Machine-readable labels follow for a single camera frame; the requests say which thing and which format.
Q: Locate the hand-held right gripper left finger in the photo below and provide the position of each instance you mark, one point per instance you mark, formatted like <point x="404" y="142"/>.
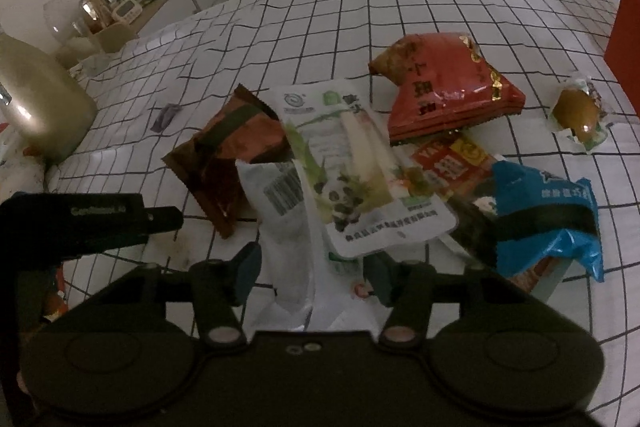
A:
<point x="247" y="271"/>

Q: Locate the beige storage box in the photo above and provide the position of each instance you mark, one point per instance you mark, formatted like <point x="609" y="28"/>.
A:
<point x="112" y="36"/>

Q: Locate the clear glass jar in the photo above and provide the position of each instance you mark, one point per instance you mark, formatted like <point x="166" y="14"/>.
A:
<point x="92" y="7"/>

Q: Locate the brown snack packet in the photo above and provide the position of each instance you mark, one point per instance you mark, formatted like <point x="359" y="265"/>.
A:
<point x="230" y="137"/>

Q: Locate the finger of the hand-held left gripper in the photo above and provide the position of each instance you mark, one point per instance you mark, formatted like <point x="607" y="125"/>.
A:
<point x="165" y="218"/>

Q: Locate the white kitchen timer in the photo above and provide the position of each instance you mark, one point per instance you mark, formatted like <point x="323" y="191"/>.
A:
<point x="125" y="12"/>

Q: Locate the blue snack packet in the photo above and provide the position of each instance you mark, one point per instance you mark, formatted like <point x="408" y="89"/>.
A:
<point x="545" y="217"/>

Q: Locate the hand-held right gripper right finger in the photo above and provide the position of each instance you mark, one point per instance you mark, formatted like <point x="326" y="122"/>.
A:
<point x="378" y="279"/>

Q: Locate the red and white cardboard box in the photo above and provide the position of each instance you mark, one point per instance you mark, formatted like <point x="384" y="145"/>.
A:
<point x="625" y="52"/>

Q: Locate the red snack bag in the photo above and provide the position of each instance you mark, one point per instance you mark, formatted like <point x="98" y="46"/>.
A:
<point x="442" y="82"/>

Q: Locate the white barcode snack packet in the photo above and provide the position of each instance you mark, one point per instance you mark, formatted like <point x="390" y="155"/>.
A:
<point x="280" y="227"/>

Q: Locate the large beige jug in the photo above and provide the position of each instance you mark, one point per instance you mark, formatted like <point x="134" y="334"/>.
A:
<point x="37" y="97"/>

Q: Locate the red and yellow snack packet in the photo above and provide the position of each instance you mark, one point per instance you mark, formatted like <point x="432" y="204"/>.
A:
<point x="450" y="164"/>

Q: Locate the small braised egg packet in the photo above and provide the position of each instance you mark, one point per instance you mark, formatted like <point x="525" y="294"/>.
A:
<point x="575" y="112"/>

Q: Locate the white checkered tablecloth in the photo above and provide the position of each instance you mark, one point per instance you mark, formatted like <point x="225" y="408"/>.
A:
<point x="310" y="37"/>

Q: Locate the white panda print packet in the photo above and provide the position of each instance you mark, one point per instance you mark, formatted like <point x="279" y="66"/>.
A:
<point x="350" y="167"/>

